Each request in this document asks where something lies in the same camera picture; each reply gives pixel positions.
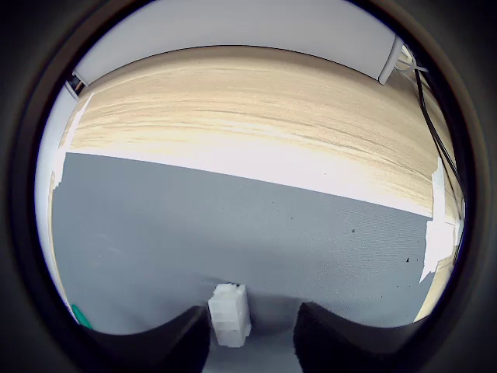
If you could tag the small white plastic terminal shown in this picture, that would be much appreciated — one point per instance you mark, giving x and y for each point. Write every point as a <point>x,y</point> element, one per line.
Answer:
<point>229,314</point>

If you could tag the round green lid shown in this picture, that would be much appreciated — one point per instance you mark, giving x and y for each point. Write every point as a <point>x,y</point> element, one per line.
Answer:
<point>82,316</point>

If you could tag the dark grey mat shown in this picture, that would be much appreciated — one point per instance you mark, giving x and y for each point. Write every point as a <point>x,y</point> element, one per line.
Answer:
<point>217,229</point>

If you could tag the wide white partition box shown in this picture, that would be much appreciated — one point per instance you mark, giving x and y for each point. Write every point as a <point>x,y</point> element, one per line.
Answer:
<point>240,27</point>

